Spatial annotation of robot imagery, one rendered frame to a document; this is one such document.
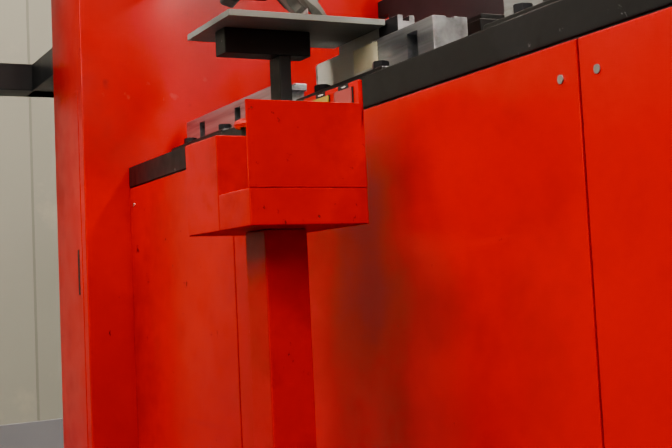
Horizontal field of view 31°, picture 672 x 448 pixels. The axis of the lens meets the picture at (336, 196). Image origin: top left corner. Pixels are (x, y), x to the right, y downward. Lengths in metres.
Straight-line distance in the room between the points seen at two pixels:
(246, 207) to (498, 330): 0.33
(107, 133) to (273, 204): 1.29
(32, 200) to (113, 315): 2.50
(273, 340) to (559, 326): 0.38
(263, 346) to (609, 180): 0.51
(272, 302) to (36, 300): 3.65
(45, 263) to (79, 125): 2.48
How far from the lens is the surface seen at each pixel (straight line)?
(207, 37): 1.93
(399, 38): 1.83
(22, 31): 5.22
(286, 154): 1.44
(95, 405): 2.65
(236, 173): 1.51
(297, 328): 1.51
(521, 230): 1.35
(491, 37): 1.41
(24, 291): 5.08
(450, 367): 1.49
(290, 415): 1.51
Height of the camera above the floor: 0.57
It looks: 5 degrees up
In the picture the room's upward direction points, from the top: 3 degrees counter-clockwise
